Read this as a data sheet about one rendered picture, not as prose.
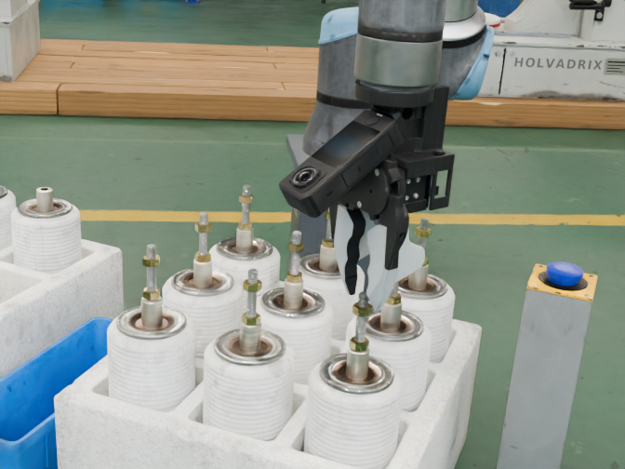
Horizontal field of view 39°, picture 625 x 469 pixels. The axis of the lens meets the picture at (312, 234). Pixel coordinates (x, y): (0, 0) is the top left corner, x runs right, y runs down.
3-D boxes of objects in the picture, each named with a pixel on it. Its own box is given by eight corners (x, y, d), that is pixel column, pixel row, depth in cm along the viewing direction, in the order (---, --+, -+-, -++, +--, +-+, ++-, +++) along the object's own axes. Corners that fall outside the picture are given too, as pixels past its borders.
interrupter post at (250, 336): (233, 348, 93) (234, 320, 92) (253, 342, 95) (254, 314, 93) (246, 357, 91) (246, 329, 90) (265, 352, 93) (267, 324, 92)
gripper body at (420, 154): (449, 214, 84) (465, 88, 79) (379, 230, 79) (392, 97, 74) (396, 191, 89) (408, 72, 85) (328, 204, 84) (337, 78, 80)
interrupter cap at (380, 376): (382, 404, 85) (383, 397, 85) (308, 386, 87) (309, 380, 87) (401, 368, 91) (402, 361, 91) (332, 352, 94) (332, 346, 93)
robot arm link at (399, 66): (395, 45, 73) (335, 29, 79) (391, 100, 74) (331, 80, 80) (460, 40, 77) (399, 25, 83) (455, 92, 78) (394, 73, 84)
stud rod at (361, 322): (351, 360, 89) (356, 292, 86) (358, 357, 89) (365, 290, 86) (356, 364, 88) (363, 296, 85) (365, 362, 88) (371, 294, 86)
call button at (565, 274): (546, 274, 101) (549, 258, 100) (582, 281, 100) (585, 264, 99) (541, 288, 97) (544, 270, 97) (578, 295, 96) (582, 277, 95)
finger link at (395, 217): (409, 271, 80) (409, 176, 78) (396, 274, 79) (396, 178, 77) (376, 260, 84) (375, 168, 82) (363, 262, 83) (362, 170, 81)
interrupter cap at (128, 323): (142, 304, 101) (142, 299, 101) (199, 320, 99) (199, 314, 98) (101, 331, 95) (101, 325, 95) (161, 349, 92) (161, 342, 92)
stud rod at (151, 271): (155, 312, 96) (155, 247, 93) (146, 312, 95) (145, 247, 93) (156, 307, 96) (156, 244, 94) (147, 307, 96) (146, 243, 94)
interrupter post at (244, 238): (236, 247, 118) (237, 224, 117) (254, 248, 118) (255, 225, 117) (233, 254, 116) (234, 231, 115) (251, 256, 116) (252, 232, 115)
